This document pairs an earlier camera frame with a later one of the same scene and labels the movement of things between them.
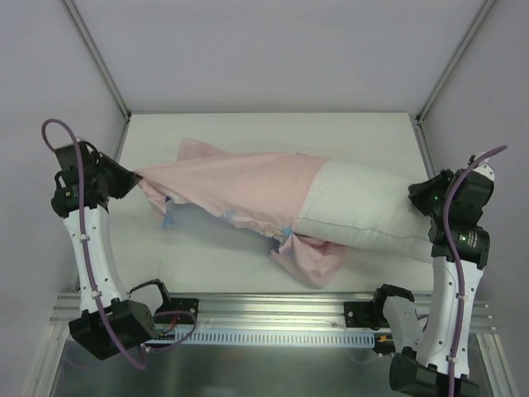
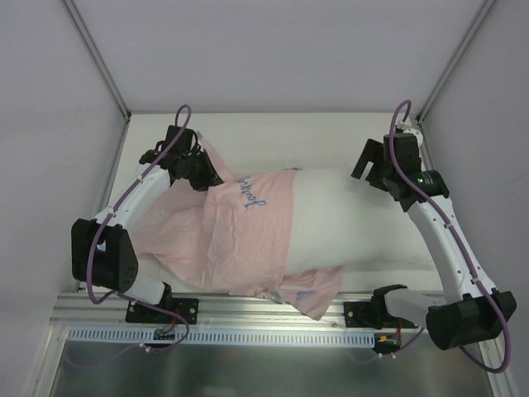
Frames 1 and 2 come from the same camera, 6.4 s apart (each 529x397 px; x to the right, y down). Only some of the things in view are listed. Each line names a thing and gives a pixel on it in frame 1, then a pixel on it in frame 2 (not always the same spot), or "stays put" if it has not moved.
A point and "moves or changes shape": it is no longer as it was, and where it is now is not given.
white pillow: x=355 y=206 moves or changes shape
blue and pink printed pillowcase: x=260 y=192 moves or changes shape
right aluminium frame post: x=483 y=11 stays put
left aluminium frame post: x=86 y=35 stays put
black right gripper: x=424 y=195 → x=373 y=164
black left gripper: x=114 y=178 → x=203 y=174
